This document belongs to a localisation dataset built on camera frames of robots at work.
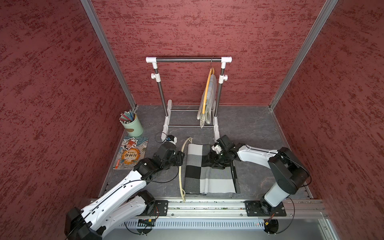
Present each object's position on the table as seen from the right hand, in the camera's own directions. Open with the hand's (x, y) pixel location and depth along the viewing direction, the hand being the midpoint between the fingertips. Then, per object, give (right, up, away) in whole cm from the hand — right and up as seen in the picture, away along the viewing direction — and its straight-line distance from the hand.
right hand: (207, 167), depth 85 cm
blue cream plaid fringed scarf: (+2, +36, 0) cm, 36 cm away
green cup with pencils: (-52, +28, +12) cm, 60 cm away
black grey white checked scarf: (-4, -5, -4) cm, 7 cm away
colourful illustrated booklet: (-49, +8, +9) cm, 50 cm away
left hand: (-15, +8, -8) cm, 19 cm away
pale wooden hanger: (-14, -9, -10) cm, 20 cm away
